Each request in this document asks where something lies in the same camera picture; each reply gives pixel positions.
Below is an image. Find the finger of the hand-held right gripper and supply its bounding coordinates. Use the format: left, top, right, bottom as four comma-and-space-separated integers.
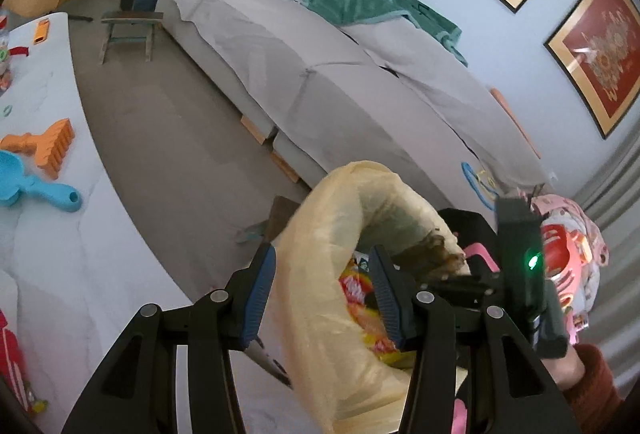
419, 274, 502, 315
436, 208, 501, 276

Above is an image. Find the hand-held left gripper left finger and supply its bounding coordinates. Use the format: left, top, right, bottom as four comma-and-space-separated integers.
62, 244, 277, 434

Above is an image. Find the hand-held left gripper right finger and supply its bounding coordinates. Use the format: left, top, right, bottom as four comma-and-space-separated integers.
368, 244, 583, 434

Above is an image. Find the red yellow snack packet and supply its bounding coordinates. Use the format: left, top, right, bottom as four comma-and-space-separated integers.
339, 258, 417, 361

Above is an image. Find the yellow plastic bag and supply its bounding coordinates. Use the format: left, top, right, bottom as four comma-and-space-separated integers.
272, 159, 474, 434

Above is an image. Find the person's right forearm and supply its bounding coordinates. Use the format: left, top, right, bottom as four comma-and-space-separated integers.
561, 342, 627, 434

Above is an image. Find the person's right hand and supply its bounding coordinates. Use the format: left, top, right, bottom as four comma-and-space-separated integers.
541, 339, 589, 391

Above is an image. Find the blue plastic loop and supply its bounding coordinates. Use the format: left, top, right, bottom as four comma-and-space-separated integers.
459, 161, 489, 211

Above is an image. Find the yellow plastic loop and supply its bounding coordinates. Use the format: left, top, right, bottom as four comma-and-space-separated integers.
477, 169, 501, 196

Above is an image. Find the orange back scratcher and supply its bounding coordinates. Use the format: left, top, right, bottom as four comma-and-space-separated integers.
489, 87, 542, 160

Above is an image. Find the grey curtain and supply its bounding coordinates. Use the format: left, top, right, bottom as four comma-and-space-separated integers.
565, 134, 640, 365

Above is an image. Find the grey sofa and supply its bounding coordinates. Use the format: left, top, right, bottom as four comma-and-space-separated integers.
155, 0, 552, 216

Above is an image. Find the red white packet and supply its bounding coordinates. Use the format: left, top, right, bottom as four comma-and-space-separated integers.
0, 308, 29, 408

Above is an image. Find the blue toy scoop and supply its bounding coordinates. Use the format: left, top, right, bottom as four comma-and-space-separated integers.
0, 149, 82, 214

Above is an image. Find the orange toy rake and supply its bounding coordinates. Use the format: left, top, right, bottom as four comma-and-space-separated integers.
0, 118, 76, 180

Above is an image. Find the small wooden stool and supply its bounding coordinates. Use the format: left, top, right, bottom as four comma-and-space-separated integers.
99, 11, 165, 66

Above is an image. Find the small orange toy block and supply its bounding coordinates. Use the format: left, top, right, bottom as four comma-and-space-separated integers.
32, 17, 53, 46

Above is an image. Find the clear plastic jar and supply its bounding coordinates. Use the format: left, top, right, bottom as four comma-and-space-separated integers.
0, 16, 14, 96

